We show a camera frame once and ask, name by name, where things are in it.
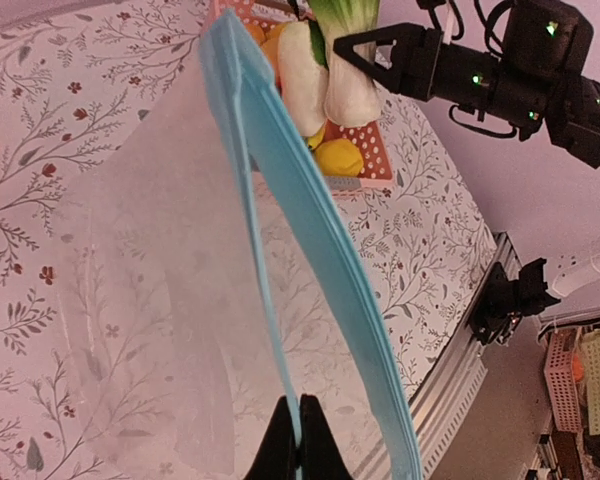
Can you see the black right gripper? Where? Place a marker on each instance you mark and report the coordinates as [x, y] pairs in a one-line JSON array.
[[402, 58]]

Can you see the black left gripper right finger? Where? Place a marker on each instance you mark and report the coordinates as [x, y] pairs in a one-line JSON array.
[[319, 456]]

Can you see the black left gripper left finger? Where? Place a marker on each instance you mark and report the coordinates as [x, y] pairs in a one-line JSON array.
[[277, 454]]

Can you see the toy bok choy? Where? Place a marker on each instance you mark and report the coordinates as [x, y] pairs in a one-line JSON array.
[[351, 100]]

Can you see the clear zip top bag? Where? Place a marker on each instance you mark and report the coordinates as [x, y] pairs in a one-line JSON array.
[[204, 272]]

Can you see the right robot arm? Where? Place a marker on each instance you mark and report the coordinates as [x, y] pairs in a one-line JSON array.
[[529, 76]]

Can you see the white toy radish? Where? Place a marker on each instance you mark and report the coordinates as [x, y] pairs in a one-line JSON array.
[[303, 81]]

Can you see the yellow toy lemon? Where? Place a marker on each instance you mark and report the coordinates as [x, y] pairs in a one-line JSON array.
[[339, 157]]

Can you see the toy banana bunch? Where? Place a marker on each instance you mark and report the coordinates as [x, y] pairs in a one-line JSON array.
[[315, 140]]

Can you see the orange toy fruit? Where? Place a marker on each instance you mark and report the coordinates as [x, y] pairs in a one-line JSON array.
[[267, 38]]

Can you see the front aluminium rail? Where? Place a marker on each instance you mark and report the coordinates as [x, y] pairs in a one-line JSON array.
[[442, 400]]

